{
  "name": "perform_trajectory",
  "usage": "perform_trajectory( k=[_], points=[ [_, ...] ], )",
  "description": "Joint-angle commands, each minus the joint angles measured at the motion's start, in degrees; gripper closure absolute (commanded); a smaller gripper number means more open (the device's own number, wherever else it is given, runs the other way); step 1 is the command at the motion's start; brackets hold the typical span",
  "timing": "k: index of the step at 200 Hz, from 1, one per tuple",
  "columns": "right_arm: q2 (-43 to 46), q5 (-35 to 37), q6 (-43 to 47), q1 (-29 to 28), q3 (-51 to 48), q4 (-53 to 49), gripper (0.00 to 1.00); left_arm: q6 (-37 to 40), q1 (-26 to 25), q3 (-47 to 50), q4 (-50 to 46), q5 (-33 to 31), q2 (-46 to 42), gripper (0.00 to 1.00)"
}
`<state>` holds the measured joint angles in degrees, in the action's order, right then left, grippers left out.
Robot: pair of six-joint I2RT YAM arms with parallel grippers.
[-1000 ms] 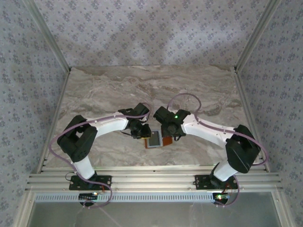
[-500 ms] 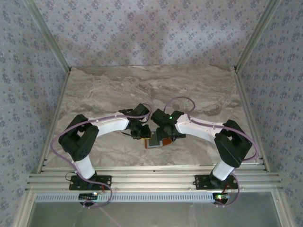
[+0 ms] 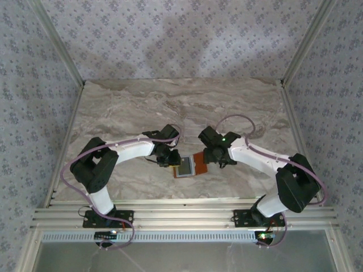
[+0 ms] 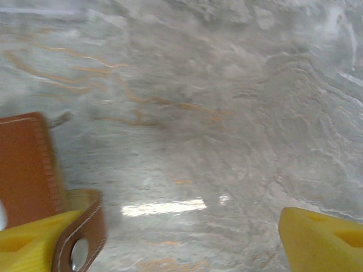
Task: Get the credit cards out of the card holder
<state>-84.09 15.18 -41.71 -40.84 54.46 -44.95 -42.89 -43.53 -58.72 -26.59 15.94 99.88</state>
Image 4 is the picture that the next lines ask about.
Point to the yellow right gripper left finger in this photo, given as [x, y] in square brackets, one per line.
[25, 246]

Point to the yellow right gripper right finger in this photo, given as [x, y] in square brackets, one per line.
[320, 246]

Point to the brown leather card holder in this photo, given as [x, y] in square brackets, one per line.
[25, 158]

